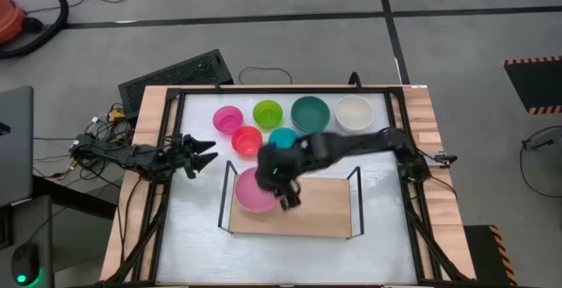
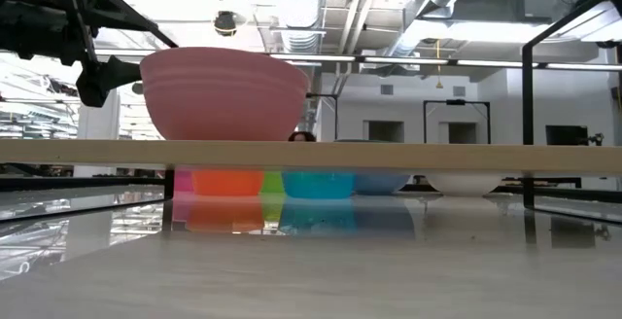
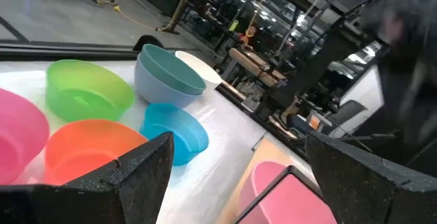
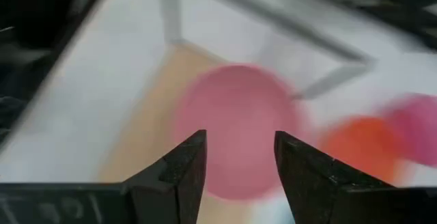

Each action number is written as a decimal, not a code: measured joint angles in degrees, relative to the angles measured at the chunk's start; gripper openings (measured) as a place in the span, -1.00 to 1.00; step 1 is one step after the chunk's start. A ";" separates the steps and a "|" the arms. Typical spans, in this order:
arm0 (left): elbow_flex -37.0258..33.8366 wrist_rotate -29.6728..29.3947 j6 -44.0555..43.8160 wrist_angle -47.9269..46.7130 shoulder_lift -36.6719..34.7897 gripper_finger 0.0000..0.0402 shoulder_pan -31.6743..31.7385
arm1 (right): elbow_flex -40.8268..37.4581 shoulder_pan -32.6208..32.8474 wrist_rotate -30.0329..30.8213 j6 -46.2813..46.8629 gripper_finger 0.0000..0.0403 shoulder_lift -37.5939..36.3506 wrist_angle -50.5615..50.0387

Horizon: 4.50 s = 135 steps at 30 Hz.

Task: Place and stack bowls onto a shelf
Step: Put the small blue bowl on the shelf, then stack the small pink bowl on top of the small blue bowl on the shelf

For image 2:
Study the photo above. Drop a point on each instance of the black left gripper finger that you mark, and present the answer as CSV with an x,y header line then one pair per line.
x,y
112,10
104,78

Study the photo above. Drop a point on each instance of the large pink bowl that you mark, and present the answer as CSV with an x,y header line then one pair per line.
x,y
223,100

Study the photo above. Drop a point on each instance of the small orange translucent bowl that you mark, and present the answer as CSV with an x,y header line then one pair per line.
x,y
227,183

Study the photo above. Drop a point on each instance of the small cyan translucent bowl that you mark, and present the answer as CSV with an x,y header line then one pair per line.
x,y
318,185

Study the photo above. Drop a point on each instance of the large blue-grey bowl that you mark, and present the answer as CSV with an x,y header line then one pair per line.
x,y
384,183

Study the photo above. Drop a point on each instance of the large white bowl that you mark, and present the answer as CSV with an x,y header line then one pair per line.
x,y
464,184

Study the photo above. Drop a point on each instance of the wooden shelf board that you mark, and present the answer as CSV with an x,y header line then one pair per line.
x,y
340,156

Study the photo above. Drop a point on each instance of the dark round ceiling fixture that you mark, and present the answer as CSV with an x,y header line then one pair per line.
x,y
226,23

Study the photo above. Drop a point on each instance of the small green translucent bowl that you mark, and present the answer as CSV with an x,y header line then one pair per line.
x,y
272,183

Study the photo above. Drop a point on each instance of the person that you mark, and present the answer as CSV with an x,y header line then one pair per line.
x,y
301,137

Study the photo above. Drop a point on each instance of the dark background monitor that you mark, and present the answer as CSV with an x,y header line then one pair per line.
x,y
566,135

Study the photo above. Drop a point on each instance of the black metal table frame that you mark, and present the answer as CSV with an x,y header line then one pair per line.
x,y
73,184

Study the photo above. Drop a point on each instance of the ribbed silver ceiling duct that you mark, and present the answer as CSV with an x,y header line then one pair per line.
x,y
297,8

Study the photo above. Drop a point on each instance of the black background station frame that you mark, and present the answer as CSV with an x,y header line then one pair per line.
x,y
336,115
425,119

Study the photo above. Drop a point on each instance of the small background camera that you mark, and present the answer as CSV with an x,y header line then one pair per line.
x,y
597,138

